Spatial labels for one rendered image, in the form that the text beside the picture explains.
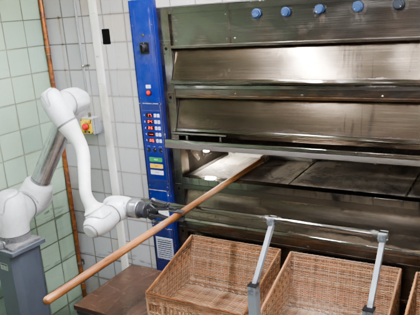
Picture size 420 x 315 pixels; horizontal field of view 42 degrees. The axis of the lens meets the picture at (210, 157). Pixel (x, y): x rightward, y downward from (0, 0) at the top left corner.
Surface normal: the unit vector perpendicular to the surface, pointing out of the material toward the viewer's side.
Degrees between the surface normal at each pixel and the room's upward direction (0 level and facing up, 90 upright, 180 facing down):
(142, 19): 90
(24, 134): 90
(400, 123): 70
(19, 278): 90
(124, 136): 90
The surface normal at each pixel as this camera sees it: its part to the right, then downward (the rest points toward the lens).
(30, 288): 0.83, 0.09
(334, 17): -0.50, 0.26
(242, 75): -0.49, -0.08
